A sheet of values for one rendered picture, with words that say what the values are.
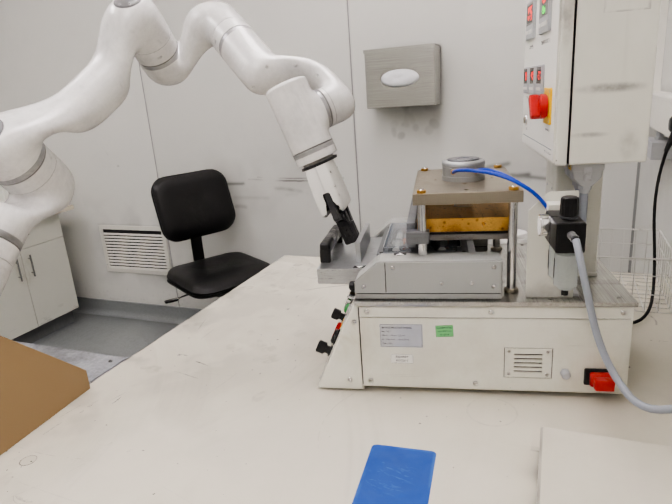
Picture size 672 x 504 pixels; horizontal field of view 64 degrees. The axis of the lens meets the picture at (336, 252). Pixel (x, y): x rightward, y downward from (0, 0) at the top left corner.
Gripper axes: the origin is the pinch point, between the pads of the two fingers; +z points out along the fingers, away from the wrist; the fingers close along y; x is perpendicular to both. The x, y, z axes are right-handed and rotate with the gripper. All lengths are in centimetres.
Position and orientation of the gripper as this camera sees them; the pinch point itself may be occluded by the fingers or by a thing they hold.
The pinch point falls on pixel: (349, 232)
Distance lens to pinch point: 108.6
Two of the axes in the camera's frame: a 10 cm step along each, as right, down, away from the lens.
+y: -1.8, 2.9, -9.4
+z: 4.0, 8.9, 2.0
